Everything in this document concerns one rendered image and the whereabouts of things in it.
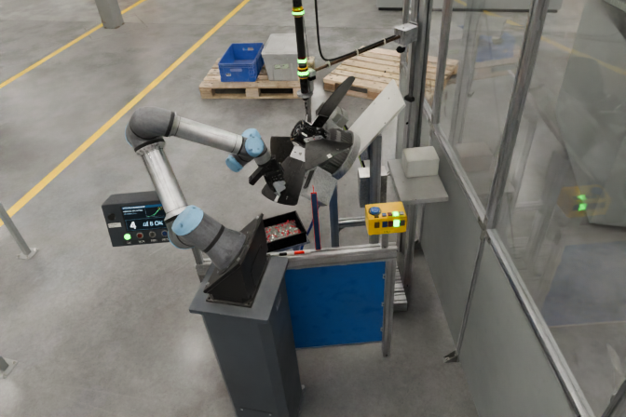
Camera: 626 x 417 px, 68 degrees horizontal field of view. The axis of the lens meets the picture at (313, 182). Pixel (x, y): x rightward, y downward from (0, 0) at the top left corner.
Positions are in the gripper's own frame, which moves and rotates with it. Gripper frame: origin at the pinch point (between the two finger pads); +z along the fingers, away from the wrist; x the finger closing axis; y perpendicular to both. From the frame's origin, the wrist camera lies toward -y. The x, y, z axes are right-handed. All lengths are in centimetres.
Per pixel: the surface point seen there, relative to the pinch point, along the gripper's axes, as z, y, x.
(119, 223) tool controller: -33, -54, -29
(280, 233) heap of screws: 16.7, -5.7, -8.2
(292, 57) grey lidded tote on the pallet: 61, -9, 299
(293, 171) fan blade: -3.2, 9.7, 7.9
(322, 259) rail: 23.7, 11.6, -25.7
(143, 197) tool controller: -36, -42, -23
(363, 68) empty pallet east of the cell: 113, 57, 322
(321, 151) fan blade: -16.3, 27.7, -3.3
